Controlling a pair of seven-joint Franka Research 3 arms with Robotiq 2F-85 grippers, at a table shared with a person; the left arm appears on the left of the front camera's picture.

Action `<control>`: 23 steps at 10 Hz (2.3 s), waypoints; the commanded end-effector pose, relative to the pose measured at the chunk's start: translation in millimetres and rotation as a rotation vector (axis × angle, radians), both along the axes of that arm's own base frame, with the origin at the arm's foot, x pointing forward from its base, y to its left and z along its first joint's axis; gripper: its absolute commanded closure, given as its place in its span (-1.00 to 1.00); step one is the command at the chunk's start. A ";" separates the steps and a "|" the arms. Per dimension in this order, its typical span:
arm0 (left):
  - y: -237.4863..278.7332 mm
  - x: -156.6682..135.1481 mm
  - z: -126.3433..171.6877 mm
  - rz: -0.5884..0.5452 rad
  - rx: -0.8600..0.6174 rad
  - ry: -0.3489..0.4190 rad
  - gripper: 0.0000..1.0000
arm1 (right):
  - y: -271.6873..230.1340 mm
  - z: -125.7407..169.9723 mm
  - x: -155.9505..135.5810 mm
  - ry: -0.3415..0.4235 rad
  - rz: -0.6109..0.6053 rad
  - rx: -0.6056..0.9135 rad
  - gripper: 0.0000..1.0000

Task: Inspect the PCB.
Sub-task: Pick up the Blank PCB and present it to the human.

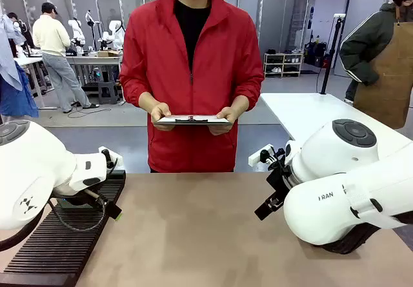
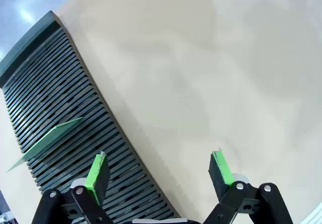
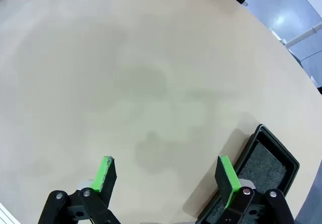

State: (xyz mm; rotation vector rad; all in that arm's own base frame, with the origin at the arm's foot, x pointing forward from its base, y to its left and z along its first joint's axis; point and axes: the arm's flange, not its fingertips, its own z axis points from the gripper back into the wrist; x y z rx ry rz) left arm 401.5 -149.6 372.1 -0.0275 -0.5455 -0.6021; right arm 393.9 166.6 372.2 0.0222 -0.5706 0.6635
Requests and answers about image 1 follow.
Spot wooden shoe shelf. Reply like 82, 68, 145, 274
263, 52, 304, 78

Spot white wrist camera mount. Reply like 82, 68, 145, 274
97, 146, 124, 168
248, 143, 275, 166

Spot white background desk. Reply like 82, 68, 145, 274
66, 53, 123, 86

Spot black slotted PCB rack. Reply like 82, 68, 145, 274
0, 170, 126, 287

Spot black tripod pole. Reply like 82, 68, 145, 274
319, 13, 347, 95

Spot white paper sheet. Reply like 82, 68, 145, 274
158, 115, 228, 123

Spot dark clipboard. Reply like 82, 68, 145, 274
153, 115, 234, 126

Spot person's left hand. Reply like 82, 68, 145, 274
208, 106, 243, 136

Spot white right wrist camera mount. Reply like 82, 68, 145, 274
248, 143, 275, 166

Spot black luggage bags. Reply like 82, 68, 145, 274
304, 41, 328, 68

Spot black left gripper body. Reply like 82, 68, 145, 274
53, 188, 108, 210

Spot person's left forearm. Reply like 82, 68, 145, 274
232, 72, 265, 114

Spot person in blue shirt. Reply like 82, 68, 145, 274
0, 13, 39, 119

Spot person's right hand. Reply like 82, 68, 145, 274
150, 102, 175, 132

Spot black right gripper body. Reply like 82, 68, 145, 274
266, 163, 293, 203

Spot grey step stool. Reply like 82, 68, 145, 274
96, 80, 122, 105

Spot person in red jacket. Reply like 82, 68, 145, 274
118, 0, 265, 173

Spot black arm cable sleeve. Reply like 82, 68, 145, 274
308, 212, 413, 255
0, 214, 45, 252

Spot person in brown apron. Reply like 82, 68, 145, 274
339, 0, 413, 130

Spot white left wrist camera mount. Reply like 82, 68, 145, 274
97, 146, 124, 168

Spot person in cream sweater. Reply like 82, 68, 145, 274
32, 2, 100, 114

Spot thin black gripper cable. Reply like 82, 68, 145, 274
47, 190, 109, 233

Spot black left arm cable sleeve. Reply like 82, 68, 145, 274
0, 214, 45, 252

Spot person's right forearm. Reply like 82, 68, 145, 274
119, 72, 162, 113

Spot white table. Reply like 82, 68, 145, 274
259, 92, 413, 154

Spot black right arm cable sleeve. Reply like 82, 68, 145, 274
308, 212, 413, 255

